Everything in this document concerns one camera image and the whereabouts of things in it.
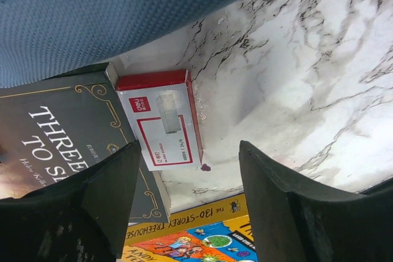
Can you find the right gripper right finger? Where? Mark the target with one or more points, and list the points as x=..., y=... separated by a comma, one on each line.
x=295, y=218

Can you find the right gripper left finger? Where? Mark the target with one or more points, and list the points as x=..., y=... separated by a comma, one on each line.
x=81, y=218

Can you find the blue student backpack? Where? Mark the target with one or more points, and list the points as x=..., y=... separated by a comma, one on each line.
x=41, y=39

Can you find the yellow Treehouse book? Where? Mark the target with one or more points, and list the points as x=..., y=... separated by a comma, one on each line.
x=218, y=231

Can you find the dark Three Days book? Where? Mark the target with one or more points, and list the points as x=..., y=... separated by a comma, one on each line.
x=55, y=128

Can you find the red white staples box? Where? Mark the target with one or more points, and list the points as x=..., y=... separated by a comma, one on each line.
x=161, y=110

